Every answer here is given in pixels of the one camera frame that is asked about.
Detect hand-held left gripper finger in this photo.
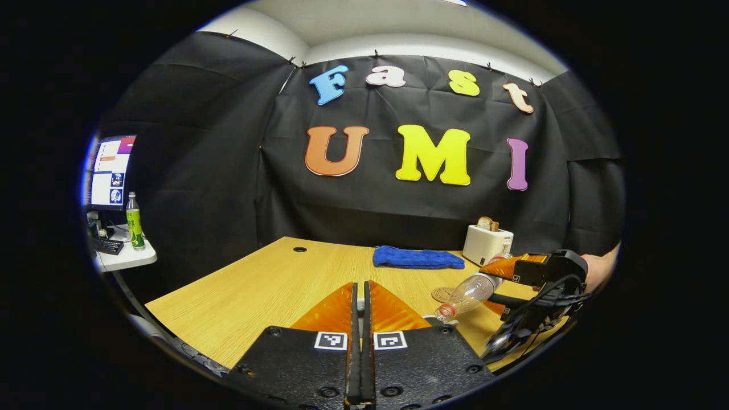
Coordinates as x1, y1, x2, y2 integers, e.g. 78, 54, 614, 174
228, 281, 361, 410
363, 279, 496, 410

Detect clear plastic water bottle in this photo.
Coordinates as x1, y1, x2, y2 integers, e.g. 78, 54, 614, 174
435, 253, 513, 322

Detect green drink bottle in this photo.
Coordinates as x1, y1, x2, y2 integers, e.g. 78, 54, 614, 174
126, 192, 146, 251

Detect white toaster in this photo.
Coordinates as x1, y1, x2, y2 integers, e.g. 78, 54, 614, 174
462, 224, 514, 267

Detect blue cloth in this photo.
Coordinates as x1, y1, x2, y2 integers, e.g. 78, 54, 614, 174
373, 245, 466, 270

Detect black backdrop cloth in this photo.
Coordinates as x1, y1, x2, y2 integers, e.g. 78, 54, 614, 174
100, 31, 624, 297

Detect white side table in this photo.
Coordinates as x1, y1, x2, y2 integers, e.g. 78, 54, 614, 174
91, 228, 158, 273

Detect computer monitor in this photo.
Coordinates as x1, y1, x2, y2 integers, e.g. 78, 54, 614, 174
85, 135, 137, 211

